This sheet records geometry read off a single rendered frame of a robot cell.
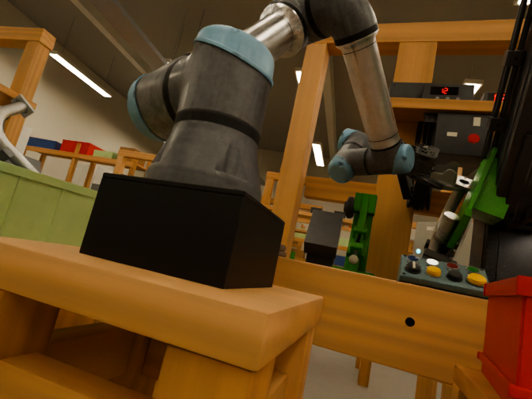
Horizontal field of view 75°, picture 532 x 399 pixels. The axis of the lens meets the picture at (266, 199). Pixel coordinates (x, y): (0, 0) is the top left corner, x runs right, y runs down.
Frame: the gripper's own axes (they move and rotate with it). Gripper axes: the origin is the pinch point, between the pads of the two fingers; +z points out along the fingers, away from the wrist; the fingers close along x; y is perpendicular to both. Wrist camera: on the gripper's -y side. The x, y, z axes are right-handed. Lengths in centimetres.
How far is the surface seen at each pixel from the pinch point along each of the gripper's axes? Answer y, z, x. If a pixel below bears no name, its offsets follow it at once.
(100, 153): -272, -499, 204
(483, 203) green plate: 3.0, 5.5, -9.6
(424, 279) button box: 2.9, -1.4, -43.7
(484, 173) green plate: 8.5, 2.9, -5.8
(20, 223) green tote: 0, -72, -76
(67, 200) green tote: 0, -72, -66
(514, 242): -9.8, 18.1, -0.6
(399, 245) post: -32.2, -7.6, 6.2
